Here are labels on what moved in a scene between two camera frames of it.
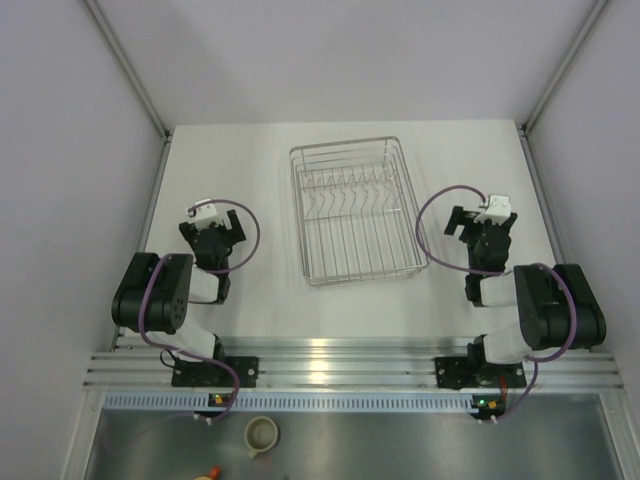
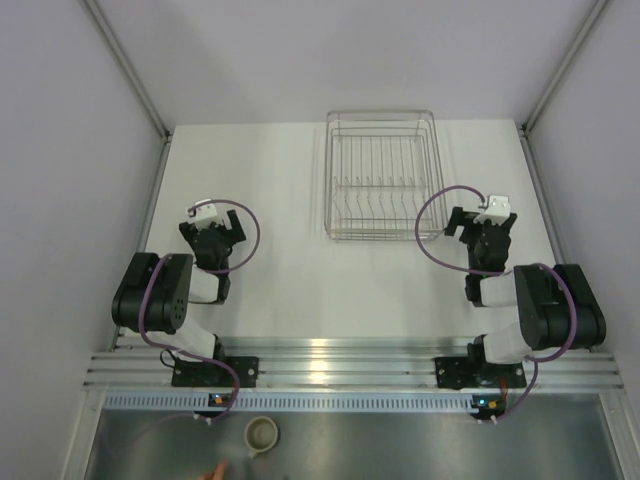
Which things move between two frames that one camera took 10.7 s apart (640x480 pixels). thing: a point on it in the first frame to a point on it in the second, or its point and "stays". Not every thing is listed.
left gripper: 237,234 stays
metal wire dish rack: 357,215 to 380,166
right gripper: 464,218 stays
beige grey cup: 260,434 stays
